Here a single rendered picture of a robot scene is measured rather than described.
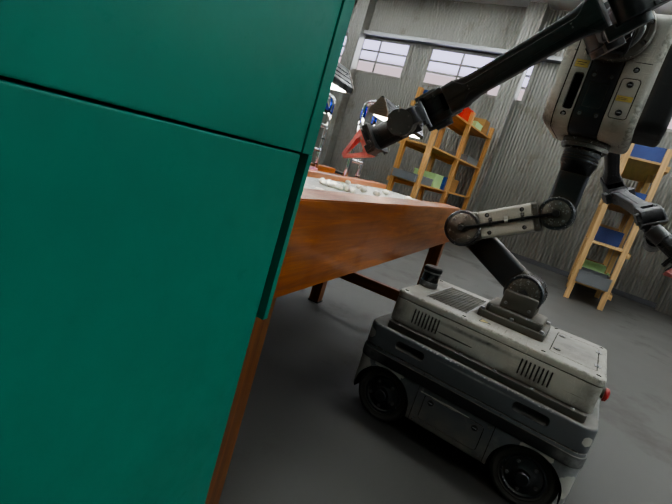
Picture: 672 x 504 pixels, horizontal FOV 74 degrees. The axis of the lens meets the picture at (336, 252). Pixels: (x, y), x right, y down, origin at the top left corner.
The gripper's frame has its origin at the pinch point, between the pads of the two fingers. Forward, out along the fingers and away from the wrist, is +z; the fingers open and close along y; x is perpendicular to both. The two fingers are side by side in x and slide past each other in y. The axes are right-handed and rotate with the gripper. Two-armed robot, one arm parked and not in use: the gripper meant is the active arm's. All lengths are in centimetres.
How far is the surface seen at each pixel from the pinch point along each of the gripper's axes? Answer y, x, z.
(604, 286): -492, 142, -70
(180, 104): 72, 9, -12
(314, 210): 31.5, 15.3, -1.6
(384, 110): -68, -27, 2
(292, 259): 34.8, 22.4, 4.2
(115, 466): 71, 40, 14
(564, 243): -739, 102, -53
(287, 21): 59, 0, -19
